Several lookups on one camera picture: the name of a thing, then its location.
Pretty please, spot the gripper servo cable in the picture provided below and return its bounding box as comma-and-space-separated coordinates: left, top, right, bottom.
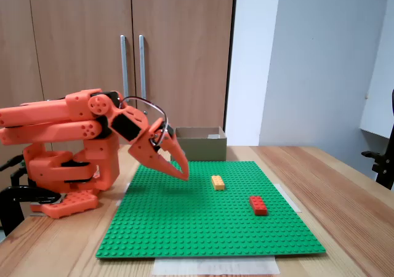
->
118, 96, 171, 146

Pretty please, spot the wide masking tape strip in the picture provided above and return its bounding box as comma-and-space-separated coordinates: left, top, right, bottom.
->
153, 256, 280, 276

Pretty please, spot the green lego baseplate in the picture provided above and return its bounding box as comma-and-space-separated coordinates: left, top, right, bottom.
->
95, 160, 327, 260

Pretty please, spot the red lego block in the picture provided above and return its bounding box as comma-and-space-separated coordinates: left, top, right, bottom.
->
249, 195, 269, 217

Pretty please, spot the black stand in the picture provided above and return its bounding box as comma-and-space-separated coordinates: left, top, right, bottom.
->
361, 88, 394, 191

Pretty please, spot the open cardboard box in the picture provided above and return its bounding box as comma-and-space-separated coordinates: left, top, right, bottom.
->
174, 126, 228, 163

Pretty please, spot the yellow lego block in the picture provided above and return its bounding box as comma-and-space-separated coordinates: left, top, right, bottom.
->
211, 175, 227, 192

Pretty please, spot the wooden cabinet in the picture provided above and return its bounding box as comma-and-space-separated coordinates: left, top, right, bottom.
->
0, 0, 238, 155

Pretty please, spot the black table clamp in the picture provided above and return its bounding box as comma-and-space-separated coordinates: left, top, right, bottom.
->
0, 154, 64, 237

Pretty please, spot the metal cabinet handle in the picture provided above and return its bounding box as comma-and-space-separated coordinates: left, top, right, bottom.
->
119, 34, 130, 100
138, 34, 148, 102

